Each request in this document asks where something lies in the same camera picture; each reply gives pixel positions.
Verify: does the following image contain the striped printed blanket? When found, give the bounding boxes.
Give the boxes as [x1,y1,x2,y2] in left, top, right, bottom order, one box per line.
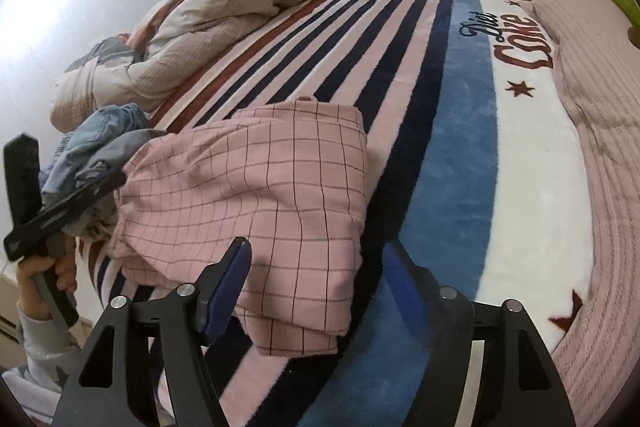
[80,0,596,427]

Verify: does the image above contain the pink and grey quilt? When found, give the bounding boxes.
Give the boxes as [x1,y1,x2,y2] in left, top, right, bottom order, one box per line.
[50,0,371,132]

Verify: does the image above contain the person's left hand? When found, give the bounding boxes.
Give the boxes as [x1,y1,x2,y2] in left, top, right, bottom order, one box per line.
[15,234,77,319]

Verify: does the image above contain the pink checked pants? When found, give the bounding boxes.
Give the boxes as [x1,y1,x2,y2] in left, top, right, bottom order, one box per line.
[102,96,370,357]

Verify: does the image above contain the blue denim garment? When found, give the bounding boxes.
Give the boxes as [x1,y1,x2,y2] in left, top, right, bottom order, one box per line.
[40,103,168,243]

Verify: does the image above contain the pink knit pillow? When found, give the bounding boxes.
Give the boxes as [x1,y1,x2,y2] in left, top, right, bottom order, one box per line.
[520,0,640,427]

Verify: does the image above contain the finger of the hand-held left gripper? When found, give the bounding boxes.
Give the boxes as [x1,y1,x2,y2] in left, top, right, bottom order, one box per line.
[70,170,127,214]

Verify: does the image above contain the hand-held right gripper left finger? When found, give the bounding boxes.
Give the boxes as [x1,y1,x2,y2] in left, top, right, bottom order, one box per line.
[51,237,252,427]

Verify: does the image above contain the person's left forearm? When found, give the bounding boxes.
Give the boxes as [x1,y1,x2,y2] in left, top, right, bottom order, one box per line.
[15,301,83,390]

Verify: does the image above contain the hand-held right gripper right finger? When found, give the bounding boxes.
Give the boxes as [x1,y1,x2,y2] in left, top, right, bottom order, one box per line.
[382,241,573,427]

